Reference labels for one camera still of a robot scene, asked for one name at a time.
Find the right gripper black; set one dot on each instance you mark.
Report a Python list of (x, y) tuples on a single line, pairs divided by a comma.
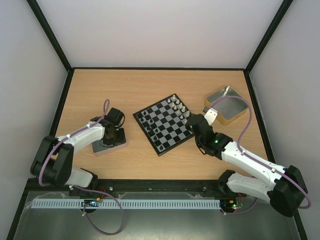
[(194, 120)]

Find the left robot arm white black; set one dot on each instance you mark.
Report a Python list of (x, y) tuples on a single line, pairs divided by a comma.
[(53, 162)]

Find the black grey chess board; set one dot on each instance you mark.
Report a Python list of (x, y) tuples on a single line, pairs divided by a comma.
[(172, 130)]

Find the pink tin with black pieces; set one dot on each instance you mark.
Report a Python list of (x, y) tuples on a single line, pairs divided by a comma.
[(99, 148)]

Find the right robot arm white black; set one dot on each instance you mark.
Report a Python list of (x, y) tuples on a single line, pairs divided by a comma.
[(226, 149)]

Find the yellow empty tin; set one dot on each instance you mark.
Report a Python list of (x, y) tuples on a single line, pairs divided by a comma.
[(227, 104)]

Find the black aluminium frame rail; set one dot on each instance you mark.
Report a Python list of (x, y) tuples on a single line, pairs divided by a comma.
[(160, 186)]

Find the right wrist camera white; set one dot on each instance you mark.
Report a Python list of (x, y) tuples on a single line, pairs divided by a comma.
[(210, 115)]

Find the light blue cable duct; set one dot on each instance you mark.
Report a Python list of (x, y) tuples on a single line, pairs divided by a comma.
[(128, 204)]

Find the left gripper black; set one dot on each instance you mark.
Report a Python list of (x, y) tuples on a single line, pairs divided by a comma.
[(121, 139)]

